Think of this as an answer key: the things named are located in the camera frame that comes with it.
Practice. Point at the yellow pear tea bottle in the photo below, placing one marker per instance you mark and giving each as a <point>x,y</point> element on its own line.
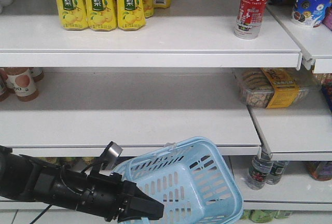
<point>130,15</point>
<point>72,14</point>
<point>101,15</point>

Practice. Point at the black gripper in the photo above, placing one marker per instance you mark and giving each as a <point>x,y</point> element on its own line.
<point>97,194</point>

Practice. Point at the light blue plastic basket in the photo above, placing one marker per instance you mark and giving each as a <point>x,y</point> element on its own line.
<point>190,178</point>

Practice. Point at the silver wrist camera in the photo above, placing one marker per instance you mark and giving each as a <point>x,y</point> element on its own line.
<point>109,156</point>

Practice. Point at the red coca-cola bottle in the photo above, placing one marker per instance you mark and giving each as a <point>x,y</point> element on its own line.
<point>249,18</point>

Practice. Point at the clear cookie box yellow label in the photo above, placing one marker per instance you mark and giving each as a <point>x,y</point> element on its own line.
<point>274,87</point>

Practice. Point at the orange C100 juice bottle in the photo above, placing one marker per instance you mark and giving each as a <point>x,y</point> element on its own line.
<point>23,83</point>

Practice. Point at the white metal shelf unit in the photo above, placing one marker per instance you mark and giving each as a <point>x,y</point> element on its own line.
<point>169,81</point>

